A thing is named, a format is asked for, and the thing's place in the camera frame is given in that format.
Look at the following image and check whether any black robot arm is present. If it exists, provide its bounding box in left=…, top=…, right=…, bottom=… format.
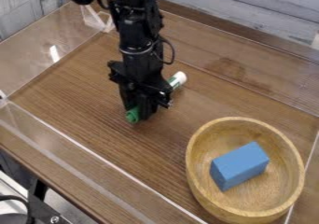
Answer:
left=71, top=0, right=174, bottom=123

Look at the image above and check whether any green and white marker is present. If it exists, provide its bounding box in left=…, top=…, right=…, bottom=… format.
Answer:
left=126, top=71, right=187, bottom=123

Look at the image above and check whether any blue foam block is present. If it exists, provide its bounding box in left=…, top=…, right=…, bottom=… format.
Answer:
left=210, top=142, right=270, bottom=191

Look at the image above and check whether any brown wooden bowl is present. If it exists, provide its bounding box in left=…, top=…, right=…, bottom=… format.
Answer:
left=186, top=117, right=306, bottom=224

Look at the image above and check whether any clear acrylic tray wall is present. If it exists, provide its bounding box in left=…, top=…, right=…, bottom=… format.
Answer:
left=0, top=98, right=208, bottom=224

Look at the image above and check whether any black metal table frame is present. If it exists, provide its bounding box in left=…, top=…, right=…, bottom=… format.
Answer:
left=0, top=150, right=73, bottom=224

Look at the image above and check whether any clear acrylic corner bracket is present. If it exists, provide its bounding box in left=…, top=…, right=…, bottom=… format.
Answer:
left=81, top=5, right=115, bottom=34

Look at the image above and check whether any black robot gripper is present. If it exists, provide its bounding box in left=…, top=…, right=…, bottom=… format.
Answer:
left=107, top=44, right=172, bottom=120

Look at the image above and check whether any black cable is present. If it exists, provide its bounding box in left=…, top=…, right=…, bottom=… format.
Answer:
left=0, top=193, right=35, bottom=224

